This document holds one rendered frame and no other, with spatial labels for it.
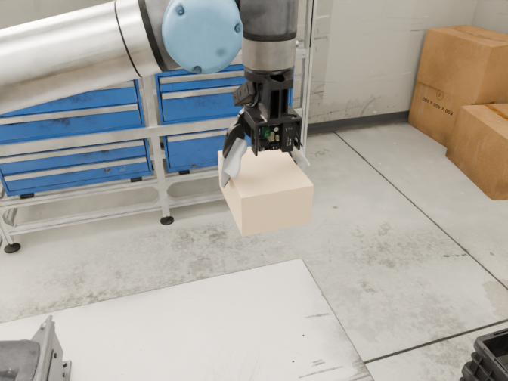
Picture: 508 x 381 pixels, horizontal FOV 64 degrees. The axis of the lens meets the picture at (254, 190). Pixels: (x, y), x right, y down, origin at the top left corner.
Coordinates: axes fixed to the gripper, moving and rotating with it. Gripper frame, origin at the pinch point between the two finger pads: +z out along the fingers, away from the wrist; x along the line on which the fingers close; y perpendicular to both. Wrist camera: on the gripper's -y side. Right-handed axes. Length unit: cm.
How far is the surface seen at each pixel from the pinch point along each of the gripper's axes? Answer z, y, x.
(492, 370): 53, 18, 54
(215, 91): 34, -140, 22
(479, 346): 51, 13, 53
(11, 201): 80, -139, -86
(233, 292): 39.9, -12.2, -3.1
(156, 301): 40.0, -14.9, -21.6
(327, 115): 96, -226, 132
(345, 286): 110, -63, 65
